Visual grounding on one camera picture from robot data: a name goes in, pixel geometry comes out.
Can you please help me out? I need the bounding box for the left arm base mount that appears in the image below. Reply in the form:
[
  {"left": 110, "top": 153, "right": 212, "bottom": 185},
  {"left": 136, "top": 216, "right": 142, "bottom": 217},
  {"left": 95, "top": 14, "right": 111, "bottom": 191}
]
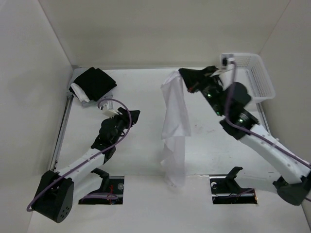
[{"left": 78, "top": 176, "right": 125, "bottom": 205}]

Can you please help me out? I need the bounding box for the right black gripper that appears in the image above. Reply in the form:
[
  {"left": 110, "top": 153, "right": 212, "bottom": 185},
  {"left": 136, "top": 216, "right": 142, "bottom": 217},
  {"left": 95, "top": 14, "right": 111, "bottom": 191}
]
[{"left": 179, "top": 65, "right": 225, "bottom": 116}]

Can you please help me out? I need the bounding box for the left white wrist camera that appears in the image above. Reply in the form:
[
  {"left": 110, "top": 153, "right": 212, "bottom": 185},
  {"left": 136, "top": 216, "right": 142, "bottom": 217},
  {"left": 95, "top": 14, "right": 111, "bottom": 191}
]
[{"left": 98, "top": 100, "right": 119, "bottom": 118}]

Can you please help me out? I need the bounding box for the white tank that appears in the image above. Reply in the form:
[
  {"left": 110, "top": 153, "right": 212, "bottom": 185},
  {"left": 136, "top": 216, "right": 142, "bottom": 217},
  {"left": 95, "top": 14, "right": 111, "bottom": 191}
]
[
  {"left": 70, "top": 83, "right": 90, "bottom": 102},
  {"left": 160, "top": 71, "right": 191, "bottom": 188}
]

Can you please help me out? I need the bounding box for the folded grey tank top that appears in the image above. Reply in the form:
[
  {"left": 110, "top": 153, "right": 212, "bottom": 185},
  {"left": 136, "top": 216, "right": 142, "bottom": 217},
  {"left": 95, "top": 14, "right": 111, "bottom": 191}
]
[{"left": 81, "top": 98, "right": 101, "bottom": 107}]

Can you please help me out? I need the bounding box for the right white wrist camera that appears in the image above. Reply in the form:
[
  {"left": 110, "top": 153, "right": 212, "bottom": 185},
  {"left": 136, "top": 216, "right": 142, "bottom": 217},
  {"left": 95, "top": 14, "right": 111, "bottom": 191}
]
[{"left": 213, "top": 56, "right": 235, "bottom": 75}]

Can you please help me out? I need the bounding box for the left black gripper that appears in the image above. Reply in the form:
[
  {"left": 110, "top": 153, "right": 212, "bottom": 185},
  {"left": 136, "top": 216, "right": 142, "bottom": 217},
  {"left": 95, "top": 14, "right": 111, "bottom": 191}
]
[{"left": 110, "top": 108, "right": 140, "bottom": 145}]

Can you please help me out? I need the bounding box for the folded black tank top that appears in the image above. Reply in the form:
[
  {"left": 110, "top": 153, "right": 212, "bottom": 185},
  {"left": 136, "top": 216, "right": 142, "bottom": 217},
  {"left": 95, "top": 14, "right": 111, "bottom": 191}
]
[{"left": 72, "top": 67, "right": 117, "bottom": 101}]

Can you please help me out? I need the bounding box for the folded white tank top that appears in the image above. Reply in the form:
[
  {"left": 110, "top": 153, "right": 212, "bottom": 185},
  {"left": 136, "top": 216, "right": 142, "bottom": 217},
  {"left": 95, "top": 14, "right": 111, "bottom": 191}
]
[{"left": 70, "top": 83, "right": 90, "bottom": 102}]

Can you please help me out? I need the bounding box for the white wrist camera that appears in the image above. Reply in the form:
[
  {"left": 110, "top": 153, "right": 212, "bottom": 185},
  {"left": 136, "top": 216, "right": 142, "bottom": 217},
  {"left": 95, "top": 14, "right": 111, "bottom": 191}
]
[
  {"left": 98, "top": 100, "right": 119, "bottom": 118},
  {"left": 213, "top": 56, "right": 235, "bottom": 75}
]

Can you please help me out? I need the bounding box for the white plastic basket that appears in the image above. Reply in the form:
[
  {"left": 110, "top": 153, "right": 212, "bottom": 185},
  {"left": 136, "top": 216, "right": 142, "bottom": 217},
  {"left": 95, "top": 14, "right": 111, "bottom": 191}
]
[{"left": 220, "top": 53, "right": 276, "bottom": 104}]

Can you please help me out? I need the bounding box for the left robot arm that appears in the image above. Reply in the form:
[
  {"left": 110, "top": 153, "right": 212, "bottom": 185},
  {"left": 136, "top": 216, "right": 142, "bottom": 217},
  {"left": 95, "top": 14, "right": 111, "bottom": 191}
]
[{"left": 27, "top": 107, "right": 140, "bottom": 223}]

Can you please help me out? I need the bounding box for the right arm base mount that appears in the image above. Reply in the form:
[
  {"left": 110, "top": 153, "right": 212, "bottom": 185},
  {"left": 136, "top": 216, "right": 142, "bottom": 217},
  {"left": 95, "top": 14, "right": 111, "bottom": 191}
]
[{"left": 209, "top": 166, "right": 258, "bottom": 204}]

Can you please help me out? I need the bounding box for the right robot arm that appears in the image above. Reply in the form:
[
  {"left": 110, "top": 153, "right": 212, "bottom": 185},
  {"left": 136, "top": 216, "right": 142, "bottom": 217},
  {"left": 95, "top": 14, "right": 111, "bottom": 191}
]
[{"left": 178, "top": 66, "right": 311, "bottom": 206}]

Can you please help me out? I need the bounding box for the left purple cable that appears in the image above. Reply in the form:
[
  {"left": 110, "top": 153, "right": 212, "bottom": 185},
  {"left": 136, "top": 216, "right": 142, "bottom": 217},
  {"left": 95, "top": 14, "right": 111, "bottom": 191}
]
[{"left": 26, "top": 99, "right": 133, "bottom": 211}]

